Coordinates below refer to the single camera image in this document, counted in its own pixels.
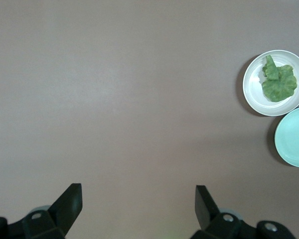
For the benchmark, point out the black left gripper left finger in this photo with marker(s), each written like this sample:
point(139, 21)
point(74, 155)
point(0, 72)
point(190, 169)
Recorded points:
point(64, 209)

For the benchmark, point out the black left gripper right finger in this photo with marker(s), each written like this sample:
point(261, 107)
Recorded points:
point(205, 209)

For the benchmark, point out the green lettuce leaf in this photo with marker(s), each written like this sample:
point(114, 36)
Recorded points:
point(276, 87)

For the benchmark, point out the light green round plate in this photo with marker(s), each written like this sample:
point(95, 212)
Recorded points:
point(296, 137)

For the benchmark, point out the beige round plate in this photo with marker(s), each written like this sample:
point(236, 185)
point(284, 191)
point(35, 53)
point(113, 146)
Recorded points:
point(254, 99)

